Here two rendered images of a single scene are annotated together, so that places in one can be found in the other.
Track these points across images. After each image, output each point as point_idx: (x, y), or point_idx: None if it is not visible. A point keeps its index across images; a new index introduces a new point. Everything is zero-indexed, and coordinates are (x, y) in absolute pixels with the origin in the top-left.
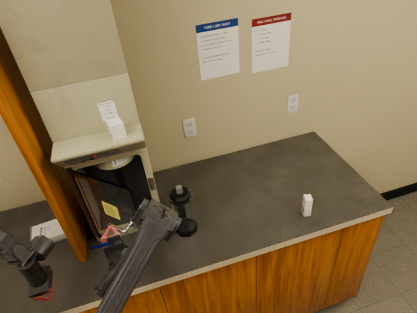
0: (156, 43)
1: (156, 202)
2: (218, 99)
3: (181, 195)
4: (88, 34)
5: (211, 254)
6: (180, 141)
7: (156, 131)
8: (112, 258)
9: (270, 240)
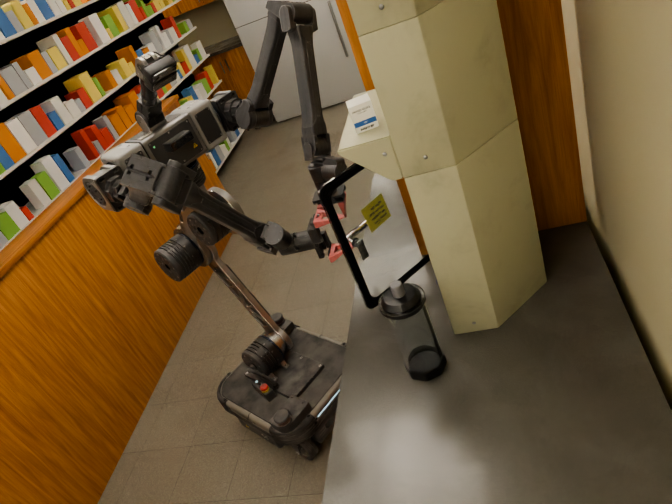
0: (655, 10)
1: (157, 167)
2: None
3: (387, 296)
4: None
5: (355, 397)
6: (670, 320)
7: (646, 239)
8: (301, 231)
9: (333, 501)
